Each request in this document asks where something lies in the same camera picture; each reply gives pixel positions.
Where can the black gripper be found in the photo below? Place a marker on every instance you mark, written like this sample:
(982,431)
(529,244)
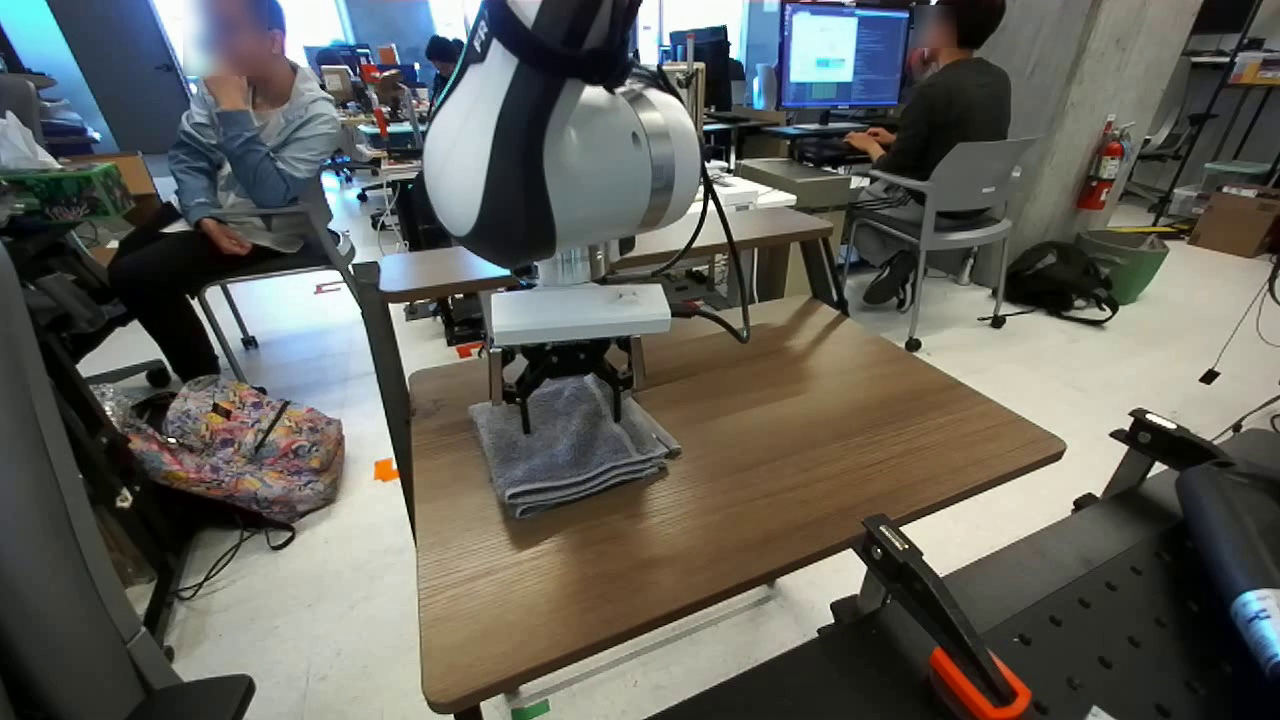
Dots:
(566,361)

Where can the gray towel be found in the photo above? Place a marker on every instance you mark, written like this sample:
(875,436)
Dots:
(573,461)

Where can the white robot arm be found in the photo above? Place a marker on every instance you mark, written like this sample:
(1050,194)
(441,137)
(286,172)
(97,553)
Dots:
(586,144)

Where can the white wrist mounting block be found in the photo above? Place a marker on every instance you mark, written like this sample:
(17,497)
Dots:
(580,315)

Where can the small brown wooden table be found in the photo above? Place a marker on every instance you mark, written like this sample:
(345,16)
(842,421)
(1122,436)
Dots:
(441,269)

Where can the wooden table with black legs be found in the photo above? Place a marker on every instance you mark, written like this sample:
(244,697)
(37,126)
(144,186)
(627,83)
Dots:
(803,442)

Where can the gray desk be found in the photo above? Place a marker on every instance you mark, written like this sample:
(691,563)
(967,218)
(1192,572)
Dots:
(745,235)

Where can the colourful patterned backpack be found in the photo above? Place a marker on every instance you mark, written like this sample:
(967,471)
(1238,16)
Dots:
(232,445)

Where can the person in gray hoodie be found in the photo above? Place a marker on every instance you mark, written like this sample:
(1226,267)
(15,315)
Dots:
(254,163)

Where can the lit computer monitor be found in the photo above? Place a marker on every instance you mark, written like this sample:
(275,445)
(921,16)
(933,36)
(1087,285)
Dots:
(844,57)

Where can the gray office chair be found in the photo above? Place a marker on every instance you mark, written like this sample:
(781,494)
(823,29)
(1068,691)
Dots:
(967,200)

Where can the person in black sweater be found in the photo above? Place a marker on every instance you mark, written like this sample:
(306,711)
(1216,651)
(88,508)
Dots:
(947,112)

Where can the black backpack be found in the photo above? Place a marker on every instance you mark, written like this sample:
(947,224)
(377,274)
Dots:
(1062,283)

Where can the black office chair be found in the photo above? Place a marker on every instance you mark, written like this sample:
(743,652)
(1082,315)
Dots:
(54,563)

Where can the green bin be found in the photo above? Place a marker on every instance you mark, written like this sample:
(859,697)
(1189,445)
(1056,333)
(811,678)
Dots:
(1131,267)

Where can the red fire extinguisher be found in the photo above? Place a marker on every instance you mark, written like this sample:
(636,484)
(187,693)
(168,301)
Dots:
(1100,167)

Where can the black perforated board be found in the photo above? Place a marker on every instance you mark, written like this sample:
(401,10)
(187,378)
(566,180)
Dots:
(1122,601)

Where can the black toggle clamp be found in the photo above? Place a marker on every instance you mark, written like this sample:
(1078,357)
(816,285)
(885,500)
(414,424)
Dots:
(1160,445)

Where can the black cylinder with blue label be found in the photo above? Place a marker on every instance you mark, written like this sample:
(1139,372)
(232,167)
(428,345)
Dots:
(1241,563)

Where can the brown cardboard box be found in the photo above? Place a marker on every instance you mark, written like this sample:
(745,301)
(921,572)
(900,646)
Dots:
(1238,223)

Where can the metal shelf rack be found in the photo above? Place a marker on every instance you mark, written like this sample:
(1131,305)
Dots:
(1220,92)

